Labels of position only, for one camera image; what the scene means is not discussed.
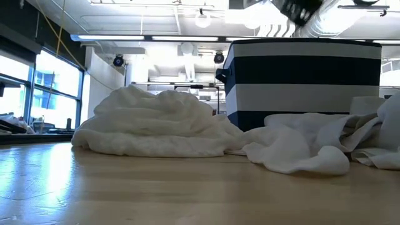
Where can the black aluminium table frame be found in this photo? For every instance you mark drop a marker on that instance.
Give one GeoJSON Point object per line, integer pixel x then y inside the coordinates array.
{"type": "Point", "coordinates": [31, 139]}

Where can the white fluffy towel garment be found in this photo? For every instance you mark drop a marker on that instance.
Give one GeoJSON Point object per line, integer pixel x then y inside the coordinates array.
{"type": "Point", "coordinates": [150, 125]}

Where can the white collared shirt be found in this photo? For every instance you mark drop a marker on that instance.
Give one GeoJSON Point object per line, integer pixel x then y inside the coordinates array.
{"type": "Point", "coordinates": [387, 125]}

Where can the long ceiling light strip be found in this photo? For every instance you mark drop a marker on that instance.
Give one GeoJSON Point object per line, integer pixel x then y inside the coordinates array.
{"type": "Point", "coordinates": [184, 38]}
{"type": "Point", "coordinates": [109, 37]}

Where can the blue window frame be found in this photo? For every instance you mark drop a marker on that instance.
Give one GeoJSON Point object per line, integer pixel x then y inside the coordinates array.
{"type": "Point", "coordinates": [31, 93]}

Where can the black bottle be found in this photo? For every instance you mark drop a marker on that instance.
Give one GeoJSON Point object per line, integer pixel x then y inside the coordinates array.
{"type": "Point", "coordinates": [69, 124]}

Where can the white bags pile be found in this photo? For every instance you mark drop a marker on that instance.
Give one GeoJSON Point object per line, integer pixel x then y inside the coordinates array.
{"type": "Point", "coordinates": [12, 120]}

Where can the silver ventilation duct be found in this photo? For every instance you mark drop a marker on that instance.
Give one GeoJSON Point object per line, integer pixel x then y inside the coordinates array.
{"type": "Point", "coordinates": [328, 25]}

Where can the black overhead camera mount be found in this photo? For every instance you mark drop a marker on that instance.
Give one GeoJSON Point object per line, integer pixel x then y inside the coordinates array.
{"type": "Point", "coordinates": [365, 2]}

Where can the navy white striped fabric bin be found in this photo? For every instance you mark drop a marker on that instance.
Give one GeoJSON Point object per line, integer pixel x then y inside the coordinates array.
{"type": "Point", "coordinates": [300, 70]}

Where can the black round ceiling device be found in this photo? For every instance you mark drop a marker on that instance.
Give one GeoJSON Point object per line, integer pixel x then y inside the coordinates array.
{"type": "Point", "coordinates": [118, 61]}
{"type": "Point", "coordinates": [219, 58]}

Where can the white pendant lamp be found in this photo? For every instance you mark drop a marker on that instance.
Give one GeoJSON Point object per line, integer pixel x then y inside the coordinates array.
{"type": "Point", "coordinates": [203, 21]}

